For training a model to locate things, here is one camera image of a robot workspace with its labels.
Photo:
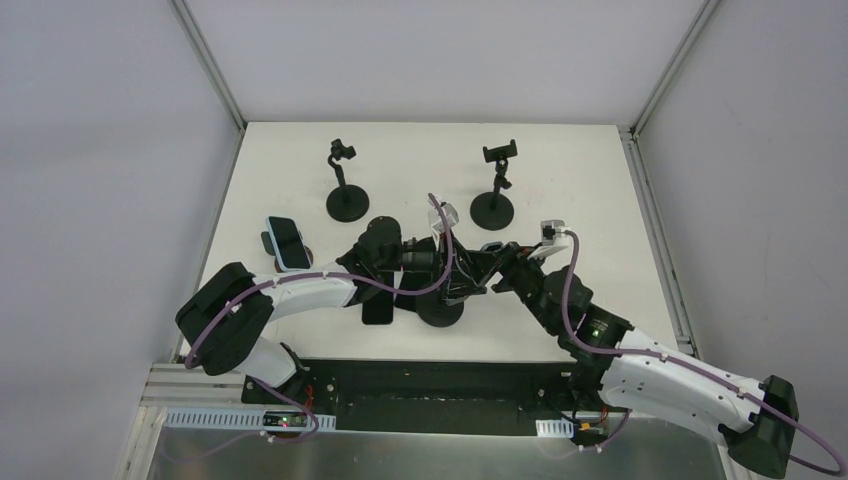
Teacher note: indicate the blue-cased phone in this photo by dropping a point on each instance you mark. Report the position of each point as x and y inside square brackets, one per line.
[492, 249]

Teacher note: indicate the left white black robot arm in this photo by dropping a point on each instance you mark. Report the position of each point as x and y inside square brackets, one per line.
[223, 322]

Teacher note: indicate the black phone stand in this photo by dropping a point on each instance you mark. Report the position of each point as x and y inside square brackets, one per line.
[347, 202]
[435, 312]
[492, 210]

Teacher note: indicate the black phone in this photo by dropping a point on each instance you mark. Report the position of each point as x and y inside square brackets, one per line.
[378, 310]

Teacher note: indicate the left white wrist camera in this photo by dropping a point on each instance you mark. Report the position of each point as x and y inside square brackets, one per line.
[442, 216]

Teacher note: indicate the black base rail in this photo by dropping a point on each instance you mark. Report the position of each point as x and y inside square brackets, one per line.
[471, 398]

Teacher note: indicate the light blue phone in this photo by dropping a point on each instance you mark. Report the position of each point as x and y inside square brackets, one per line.
[288, 243]

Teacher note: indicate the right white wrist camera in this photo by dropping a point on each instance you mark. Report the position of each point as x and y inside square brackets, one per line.
[554, 239]

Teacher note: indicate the white cable duct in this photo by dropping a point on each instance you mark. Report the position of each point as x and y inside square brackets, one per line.
[555, 428]
[247, 419]

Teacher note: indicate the right white cable duct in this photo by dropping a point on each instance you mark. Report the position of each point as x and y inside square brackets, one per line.
[555, 428]

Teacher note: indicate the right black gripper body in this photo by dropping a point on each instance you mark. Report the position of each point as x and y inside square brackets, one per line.
[515, 263]

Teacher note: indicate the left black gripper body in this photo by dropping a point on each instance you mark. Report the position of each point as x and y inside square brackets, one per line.
[448, 266]

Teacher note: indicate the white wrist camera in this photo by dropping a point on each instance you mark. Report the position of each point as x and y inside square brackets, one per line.
[554, 239]
[442, 216]

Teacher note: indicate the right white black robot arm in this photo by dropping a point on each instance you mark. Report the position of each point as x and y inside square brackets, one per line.
[623, 367]

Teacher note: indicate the left white cable duct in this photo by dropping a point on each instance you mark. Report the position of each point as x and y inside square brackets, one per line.
[247, 419]

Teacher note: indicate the round wooden phone stand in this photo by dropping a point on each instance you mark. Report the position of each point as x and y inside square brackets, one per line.
[268, 246]

